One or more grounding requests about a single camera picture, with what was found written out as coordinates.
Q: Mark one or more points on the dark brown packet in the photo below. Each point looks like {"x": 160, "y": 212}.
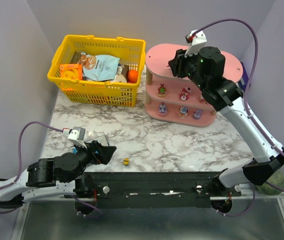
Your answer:
{"x": 75, "y": 58}

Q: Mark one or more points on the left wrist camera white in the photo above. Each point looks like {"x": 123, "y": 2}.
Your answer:
{"x": 75, "y": 135}

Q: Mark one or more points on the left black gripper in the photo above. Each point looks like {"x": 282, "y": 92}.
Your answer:
{"x": 95, "y": 153}

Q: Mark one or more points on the black mounting rail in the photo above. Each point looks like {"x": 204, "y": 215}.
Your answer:
{"x": 119, "y": 190}

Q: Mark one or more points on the orange fruit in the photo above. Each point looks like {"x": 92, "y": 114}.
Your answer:
{"x": 132, "y": 76}

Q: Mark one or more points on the green textured ball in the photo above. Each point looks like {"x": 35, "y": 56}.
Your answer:
{"x": 277, "y": 179}

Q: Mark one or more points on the purple bunny donut toy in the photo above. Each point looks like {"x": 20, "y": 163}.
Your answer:
{"x": 162, "y": 109}

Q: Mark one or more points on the blue boxed product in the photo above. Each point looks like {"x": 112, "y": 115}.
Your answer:
{"x": 102, "y": 139}

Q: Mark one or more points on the light blue snack bag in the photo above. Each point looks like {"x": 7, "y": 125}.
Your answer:
{"x": 99, "y": 68}

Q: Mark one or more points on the yellow blue small toy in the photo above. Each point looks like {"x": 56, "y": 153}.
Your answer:
{"x": 126, "y": 161}

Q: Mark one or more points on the small purple bunny toy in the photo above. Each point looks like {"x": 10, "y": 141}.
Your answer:
{"x": 197, "y": 114}

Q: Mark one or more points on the yellow plastic shopping basket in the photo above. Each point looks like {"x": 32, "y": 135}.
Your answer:
{"x": 132, "y": 56}

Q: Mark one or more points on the purple box behind shelf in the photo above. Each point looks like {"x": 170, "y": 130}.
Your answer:
{"x": 244, "y": 79}

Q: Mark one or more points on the strawberry tart toy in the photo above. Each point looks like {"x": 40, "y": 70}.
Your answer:
{"x": 161, "y": 91}

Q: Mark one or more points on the orange snack box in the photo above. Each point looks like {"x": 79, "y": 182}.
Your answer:
{"x": 71, "y": 71}

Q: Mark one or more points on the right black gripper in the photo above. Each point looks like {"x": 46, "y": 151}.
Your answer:
{"x": 177, "y": 65}

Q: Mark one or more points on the purple bunny cup toy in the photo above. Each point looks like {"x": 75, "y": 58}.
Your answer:
{"x": 183, "y": 112}

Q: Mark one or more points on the pink strawberry bear toy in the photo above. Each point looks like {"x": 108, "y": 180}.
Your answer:
{"x": 202, "y": 100}

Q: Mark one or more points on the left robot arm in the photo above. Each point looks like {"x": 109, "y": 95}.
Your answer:
{"x": 60, "y": 175}

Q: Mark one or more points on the pink three-tier shelf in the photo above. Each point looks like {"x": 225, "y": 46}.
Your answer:
{"x": 173, "y": 99}

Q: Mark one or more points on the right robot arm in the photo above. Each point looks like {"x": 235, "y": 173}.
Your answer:
{"x": 268, "y": 154}

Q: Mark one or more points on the white round container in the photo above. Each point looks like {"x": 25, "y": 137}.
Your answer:
{"x": 120, "y": 78}

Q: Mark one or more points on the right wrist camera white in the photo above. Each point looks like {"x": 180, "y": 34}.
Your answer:
{"x": 196, "y": 41}

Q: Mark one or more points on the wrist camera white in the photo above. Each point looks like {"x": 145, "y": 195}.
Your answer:
{"x": 75, "y": 135}
{"x": 196, "y": 41}

